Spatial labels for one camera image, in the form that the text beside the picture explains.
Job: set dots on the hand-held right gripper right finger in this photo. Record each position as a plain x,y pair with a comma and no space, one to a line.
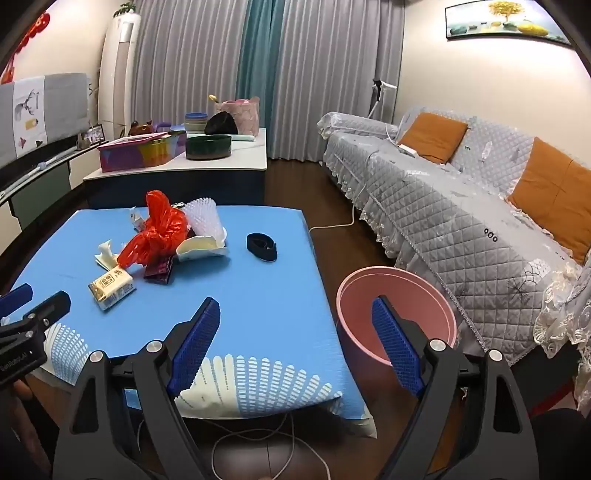
397,346

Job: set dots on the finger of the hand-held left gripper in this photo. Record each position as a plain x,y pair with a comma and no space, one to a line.
18,295
51,307

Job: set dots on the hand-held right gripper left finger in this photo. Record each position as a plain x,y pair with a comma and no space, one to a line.
198,341

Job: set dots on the pink plastic bin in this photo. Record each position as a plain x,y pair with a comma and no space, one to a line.
360,323

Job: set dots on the yellow white small carton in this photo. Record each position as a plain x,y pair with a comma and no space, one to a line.
111,288

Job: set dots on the white paper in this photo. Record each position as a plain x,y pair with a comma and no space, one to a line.
105,256

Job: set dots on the maroon striped wrapper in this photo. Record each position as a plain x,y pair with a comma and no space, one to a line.
159,272

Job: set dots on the white paper container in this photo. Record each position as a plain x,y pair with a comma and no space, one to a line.
198,249

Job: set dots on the red plastic bag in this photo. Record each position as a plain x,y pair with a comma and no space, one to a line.
157,230

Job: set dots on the white foam fruit net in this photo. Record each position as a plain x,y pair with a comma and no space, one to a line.
203,217

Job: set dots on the blue patterned tablecloth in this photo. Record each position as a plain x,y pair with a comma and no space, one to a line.
258,295

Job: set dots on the white and green TV cabinet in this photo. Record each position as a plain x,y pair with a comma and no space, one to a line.
41,180

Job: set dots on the white and blue stick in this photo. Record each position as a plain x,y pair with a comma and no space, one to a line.
41,166

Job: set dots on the grey quilted sofa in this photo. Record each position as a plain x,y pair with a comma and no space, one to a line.
461,221

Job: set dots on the colourful rectangular box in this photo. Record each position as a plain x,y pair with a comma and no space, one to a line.
134,157

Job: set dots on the white top coffee table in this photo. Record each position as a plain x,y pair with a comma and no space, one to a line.
221,164

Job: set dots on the television with grey cover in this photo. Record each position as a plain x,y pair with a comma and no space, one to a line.
55,106

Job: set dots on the dark green round bowl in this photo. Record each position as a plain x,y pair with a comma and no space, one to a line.
207,147

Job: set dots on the person's right leg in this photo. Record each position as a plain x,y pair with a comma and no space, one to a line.
563,447

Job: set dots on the white charger block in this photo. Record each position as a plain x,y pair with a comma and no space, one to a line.
407,150

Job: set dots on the small orange cushion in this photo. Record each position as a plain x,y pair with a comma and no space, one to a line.
434,136

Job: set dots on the stack of coloured bowls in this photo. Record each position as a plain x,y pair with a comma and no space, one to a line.
196,123

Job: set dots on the black hat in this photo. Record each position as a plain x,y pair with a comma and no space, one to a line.
221,124

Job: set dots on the large orange cushion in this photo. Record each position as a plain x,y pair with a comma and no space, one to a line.
554,194

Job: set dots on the white standing air conditioner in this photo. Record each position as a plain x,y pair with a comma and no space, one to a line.
117,69

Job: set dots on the white floor lamp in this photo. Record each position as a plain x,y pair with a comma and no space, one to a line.
379,85

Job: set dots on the grey curtain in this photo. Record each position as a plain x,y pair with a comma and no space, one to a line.
184,60
332,69

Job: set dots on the teal curtain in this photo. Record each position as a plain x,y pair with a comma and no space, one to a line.
258,60

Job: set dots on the green plant on air conditioner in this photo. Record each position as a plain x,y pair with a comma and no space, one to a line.
125,8

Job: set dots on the small photo frame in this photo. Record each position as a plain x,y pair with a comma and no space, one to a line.
92,136

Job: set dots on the red knot wall decoration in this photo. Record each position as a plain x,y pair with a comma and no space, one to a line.
32,30

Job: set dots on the framed wall painting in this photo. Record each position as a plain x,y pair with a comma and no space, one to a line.
498,21

